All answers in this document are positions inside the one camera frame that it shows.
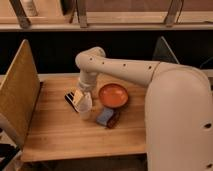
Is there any dark red brown object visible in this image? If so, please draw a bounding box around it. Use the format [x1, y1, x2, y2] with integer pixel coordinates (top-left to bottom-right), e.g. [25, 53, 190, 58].
[107, 112, 120, 129]

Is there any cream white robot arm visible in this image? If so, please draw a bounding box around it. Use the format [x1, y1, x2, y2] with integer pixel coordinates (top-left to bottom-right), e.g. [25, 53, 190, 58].
[75, 47, 213, 171]

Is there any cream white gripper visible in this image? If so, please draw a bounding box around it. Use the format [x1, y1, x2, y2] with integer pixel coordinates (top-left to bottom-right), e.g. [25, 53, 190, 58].
[73, 71, 97, 104]

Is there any wooden shelf ledge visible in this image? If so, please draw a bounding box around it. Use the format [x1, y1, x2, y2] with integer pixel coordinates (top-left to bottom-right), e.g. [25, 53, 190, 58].
[0, 11, 213, 32]

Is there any wooden side panel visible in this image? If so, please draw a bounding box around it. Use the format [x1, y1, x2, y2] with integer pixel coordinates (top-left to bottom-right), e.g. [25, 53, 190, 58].
[0, 39, 40, 148]

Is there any orange ceramic bowl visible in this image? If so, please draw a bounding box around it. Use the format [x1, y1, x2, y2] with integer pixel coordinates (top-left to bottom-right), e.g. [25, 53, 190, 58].
[98, 83, 129, 108]

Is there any blue grey sponge block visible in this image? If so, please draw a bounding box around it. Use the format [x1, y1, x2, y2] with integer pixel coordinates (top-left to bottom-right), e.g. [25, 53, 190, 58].
[96, 107, 114, 126]

